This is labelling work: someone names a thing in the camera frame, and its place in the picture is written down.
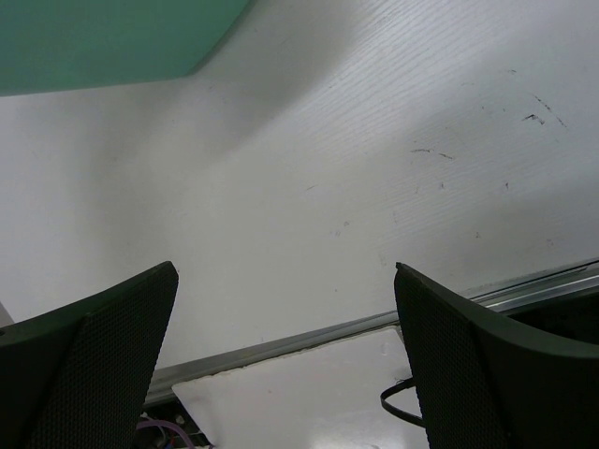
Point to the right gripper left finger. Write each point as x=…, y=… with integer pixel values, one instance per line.
x=78, y=376

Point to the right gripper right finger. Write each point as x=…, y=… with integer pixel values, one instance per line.
x=485, y=379

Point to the green plastic bin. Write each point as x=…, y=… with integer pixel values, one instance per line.
x=49, y=46

